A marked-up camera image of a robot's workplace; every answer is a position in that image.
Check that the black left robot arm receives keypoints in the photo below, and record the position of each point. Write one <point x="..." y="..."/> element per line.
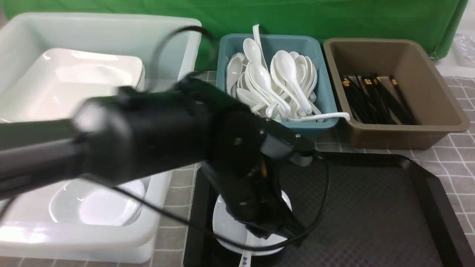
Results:
<point x="116" y="139"/>

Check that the stack of white square plates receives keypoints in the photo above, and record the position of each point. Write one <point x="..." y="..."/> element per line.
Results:
<point x="61" y="79"/>

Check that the large white plastic tub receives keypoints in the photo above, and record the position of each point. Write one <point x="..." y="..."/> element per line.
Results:
<point x="29" y="231"/>

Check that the grey checked tablecloth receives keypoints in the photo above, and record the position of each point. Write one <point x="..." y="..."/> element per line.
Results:
<point x="451" y="159"/>

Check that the pile of white soup spoons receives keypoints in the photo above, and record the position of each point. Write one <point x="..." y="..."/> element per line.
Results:
<point x="283" y="90"/>

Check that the small white bowl in tub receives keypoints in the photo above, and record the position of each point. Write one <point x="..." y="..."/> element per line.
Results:
<point x="83" y="202"/>

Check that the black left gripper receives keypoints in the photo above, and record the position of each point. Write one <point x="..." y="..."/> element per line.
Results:
<point x="254" y="201"/>

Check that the black chopsticks in bin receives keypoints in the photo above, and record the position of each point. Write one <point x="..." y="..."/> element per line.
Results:
<point x="371" y="102"/>

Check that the white ceramic soup spoon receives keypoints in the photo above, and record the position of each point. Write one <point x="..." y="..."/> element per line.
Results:
<point x="246" y="256"/>

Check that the brown plastic chopstick bin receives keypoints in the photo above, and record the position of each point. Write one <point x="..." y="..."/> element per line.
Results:
<point x="429" y="97"/>

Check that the green backdrop cloth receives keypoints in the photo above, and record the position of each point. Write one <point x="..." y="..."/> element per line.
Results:
<point x="430" y="23"/>

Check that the small white bowl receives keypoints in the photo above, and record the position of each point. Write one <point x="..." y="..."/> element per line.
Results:
<point x="224" y="224"/>
<point x="83" y="202"/>

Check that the black plastic serving tray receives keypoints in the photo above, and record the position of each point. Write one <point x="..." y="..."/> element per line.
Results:
<point x="382" y="210"/>

